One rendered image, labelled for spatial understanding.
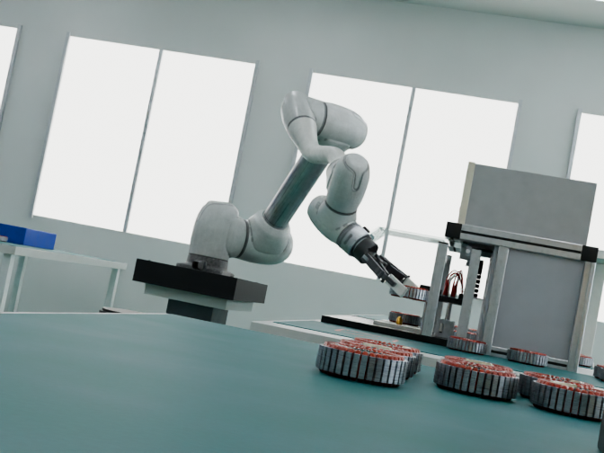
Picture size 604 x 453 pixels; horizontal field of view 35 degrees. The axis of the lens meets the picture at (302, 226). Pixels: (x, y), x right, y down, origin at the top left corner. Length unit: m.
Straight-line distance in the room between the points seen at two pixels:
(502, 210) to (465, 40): 5.20
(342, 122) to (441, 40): 4.86
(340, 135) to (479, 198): 0.59
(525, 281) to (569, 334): 0.20
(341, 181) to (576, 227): 0.75
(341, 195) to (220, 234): 0.90
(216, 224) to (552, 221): 1.25
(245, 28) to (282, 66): 0.47
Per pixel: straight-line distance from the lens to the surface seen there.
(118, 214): 8.40
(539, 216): 3.02
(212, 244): 3.58
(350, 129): 3.34
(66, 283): 8.53
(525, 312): 2.90
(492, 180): 3.02
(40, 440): 0.51
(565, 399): 1.29
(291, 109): 3.26
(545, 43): 8.15
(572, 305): 2.91
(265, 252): 3.66
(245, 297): 3.53
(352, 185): 2.76
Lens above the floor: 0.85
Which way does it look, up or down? 3 degrees up
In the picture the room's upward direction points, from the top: 11 degrees clockwise
